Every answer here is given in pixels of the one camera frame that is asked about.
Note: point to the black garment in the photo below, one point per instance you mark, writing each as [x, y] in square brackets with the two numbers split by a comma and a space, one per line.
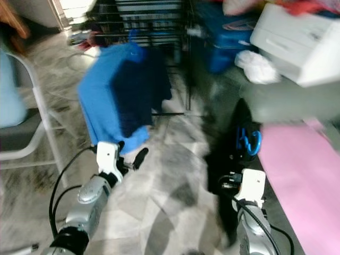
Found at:
[228, 170]

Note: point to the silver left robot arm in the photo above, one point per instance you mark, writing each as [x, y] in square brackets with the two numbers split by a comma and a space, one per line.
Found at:
[87, 207]

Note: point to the bright blue shirt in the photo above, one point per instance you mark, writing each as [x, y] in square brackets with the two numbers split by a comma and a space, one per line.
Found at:
[106, 101]

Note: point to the navy blue shirt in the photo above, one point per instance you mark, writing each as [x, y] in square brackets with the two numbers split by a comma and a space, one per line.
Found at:
[143, 90]

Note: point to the pink blanket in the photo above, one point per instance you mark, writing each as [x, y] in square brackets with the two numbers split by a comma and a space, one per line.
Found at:
[305, 180]

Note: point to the white folding chair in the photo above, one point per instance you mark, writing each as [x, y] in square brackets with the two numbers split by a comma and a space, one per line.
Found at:
[26, 138]

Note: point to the crumpled white cloth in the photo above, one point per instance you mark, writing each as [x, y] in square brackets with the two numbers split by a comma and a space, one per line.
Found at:
[257, 66]

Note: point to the light blue cushion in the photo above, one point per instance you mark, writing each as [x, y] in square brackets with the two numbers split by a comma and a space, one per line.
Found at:
[10, 90]

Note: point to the black metal drying rack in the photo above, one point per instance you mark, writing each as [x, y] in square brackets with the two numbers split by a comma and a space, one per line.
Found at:
[149, 21]

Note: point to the large blue plastic crate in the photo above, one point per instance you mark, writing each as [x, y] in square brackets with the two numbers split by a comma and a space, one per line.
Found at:
[223, 37]

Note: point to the white plastic drawer unit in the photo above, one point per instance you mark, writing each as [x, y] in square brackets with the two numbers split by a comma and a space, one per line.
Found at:
[297, 45]

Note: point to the pink and white pillow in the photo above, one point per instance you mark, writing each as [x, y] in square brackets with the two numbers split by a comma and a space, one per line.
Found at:
[241, 6]

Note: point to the brown wooden board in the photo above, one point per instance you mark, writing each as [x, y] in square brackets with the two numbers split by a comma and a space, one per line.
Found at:
[13, 18]

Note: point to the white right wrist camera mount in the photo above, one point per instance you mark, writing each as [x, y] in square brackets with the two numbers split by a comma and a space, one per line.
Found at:
[252, 186]

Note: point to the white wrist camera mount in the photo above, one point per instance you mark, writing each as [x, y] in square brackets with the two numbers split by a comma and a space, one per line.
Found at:
[109, 158]
[252, 186]

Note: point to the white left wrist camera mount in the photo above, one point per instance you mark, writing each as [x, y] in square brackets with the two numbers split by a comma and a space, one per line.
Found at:
[109, 158]

